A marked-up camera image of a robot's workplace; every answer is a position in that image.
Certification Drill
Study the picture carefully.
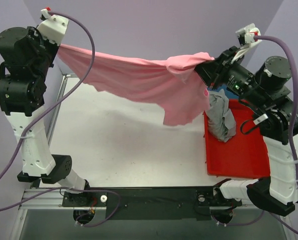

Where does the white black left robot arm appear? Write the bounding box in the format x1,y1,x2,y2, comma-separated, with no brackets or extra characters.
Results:
0,26,92,206

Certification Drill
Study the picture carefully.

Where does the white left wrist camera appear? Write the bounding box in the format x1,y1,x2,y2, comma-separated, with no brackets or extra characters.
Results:
37,8,69,47

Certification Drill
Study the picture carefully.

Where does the red plastic bin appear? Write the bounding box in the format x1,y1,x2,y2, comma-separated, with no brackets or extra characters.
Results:
204,99,270,179

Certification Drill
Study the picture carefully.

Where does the folded blue t shirt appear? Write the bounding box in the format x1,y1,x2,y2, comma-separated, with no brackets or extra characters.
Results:
207,85,239,100

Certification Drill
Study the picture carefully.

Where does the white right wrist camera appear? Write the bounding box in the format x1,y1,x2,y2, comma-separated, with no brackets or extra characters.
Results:
234,23,262,61

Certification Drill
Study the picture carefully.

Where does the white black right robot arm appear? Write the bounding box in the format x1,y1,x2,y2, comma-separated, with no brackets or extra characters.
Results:
194,46,298,217

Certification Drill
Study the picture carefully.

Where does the grey t shirt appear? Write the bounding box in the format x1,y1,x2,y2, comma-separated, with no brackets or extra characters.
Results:
205,89,237,143

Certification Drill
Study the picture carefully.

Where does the pink t shirt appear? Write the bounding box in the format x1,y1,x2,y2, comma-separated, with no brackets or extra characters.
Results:
58,44,213,126

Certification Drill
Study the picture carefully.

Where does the aluminium frame rail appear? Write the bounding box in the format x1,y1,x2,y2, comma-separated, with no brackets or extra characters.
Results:
18,73,289,210

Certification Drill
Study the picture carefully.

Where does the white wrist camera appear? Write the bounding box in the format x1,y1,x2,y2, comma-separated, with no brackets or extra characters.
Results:
234,23,262,61
37,8,69,47

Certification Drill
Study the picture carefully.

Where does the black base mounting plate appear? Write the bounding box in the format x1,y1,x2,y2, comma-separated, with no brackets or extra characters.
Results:
62,186,242,224

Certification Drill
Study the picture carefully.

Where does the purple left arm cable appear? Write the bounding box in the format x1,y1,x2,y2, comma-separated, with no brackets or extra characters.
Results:
0,8,122,228

